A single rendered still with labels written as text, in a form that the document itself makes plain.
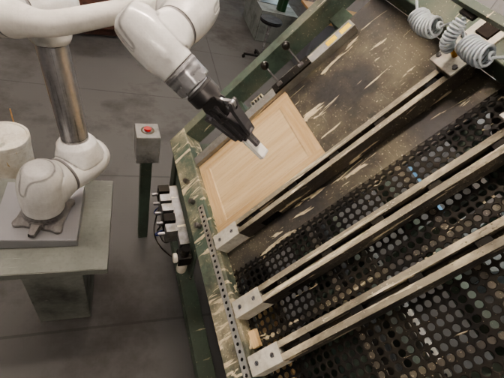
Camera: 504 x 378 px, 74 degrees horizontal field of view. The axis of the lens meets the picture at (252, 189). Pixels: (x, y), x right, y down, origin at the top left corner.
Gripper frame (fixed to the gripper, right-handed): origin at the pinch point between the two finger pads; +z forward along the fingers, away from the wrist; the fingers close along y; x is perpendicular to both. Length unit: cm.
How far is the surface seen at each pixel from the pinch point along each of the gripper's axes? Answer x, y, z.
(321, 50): 76, -23, 11
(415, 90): 49, 15, 30
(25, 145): 4, -192, -61
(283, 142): 37, -36, 24
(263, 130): 43, -48, 18
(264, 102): 54, -48, 11
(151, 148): 23, -101, -8
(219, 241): -9, -52, 30
